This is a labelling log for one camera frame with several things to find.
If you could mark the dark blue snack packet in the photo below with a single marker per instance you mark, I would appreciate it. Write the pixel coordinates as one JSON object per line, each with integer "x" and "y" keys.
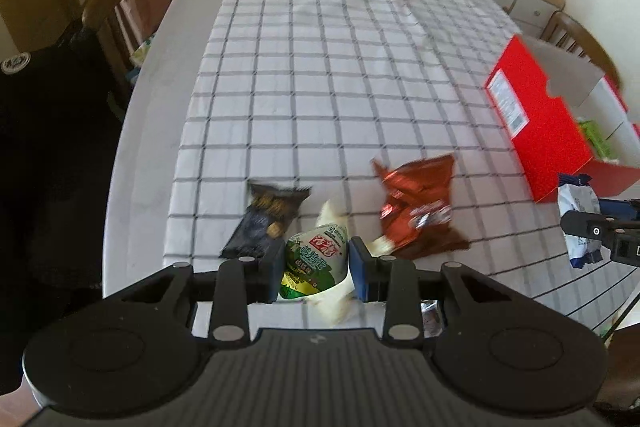
{"x": 271, "y": 211}

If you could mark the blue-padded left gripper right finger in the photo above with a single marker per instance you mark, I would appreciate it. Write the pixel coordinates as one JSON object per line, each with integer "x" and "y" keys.
{"x": 395, "y": 283}

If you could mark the right wooden chair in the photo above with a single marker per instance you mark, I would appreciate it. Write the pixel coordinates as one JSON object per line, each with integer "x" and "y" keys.
{"x": 567, "y": 34}

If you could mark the green white snack packet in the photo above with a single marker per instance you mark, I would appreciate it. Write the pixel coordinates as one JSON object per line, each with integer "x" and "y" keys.
{"x": 316, "y": 272}

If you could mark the wooden chair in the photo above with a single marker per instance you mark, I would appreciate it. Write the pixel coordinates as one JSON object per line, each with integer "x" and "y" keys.
{"x": 120, "y": 39}
{"x": 567, "y": 34}

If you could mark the left wooden chair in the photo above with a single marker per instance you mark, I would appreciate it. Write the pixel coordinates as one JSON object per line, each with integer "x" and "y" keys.
{"x": 120, "y": 39}

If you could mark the white blue snack packet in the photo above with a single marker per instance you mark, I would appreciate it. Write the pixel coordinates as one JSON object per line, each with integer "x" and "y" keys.
{"x": 578, "y": 204}

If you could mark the red cardboard box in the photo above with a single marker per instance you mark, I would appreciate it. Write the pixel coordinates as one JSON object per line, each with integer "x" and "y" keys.
{"x": 563, "y": 116}

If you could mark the white black-checked tablecloth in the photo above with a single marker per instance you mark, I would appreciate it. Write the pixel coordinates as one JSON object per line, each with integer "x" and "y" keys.
{"x": 307, "y": 92}

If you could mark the brown red snack packet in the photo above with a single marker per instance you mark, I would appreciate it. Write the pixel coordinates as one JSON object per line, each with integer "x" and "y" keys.
{"x": 417, "y": 213}

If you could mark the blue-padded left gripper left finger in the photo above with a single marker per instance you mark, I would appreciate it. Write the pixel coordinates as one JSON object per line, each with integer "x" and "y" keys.
{"x": 240, "y": 282}

